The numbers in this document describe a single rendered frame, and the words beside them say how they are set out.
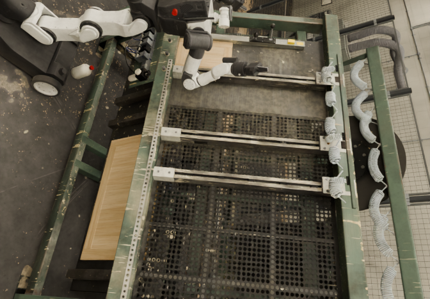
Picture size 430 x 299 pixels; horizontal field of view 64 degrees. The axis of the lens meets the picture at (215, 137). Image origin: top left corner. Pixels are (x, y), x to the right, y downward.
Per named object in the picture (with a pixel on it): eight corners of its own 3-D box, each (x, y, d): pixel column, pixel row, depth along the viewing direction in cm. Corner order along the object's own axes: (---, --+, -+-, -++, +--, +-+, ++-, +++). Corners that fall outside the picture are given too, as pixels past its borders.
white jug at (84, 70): (72, 65, 280) (89, 58, 270) (81, 72, 287) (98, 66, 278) (68, 75, 275) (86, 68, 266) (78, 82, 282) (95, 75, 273)
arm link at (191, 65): (176, 84, 216) (185, 56, 200) (182, 73, 225) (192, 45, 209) (192, 92, 217) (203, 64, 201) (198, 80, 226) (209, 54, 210)
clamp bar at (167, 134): (163, 129, 226) (159, 109, 205) (344, 146, 223) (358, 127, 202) (160, 143, 221) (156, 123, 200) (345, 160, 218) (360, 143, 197)
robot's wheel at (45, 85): (24, 80, 236) (50, 79, 233) (27, 74, 239) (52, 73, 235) (41, 97, 254) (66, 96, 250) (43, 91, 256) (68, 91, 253)
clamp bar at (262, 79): (175, 69, 250) (171, 46, 229) (338, 83, 247) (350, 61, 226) (173, 80, 245) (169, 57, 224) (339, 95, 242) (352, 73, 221)
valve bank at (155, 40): (129, 25, 262) (154, 15, 251) (141, 38, 273) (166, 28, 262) (114, 77, 239) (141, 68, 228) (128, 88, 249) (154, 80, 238)
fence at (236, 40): (180, 34, 266) (180, 31, 263) (303, 45, 264) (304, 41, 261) (180, 39, 264) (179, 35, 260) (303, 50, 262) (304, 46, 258)
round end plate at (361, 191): (294, 122, 298) (396, 104, 261) (295, 125, 302) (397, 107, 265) (295, 212, 260) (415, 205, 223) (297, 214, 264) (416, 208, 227)
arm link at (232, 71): (235, 76, 199) (219, 75, 205) (244, 77, 208) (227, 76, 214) (236, 56, 197) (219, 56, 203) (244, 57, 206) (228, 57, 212)
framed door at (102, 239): (113, 141, 272) (111, 140, 270) (169, 129, 246) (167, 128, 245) (82, 260, 229) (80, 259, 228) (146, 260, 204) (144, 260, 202)
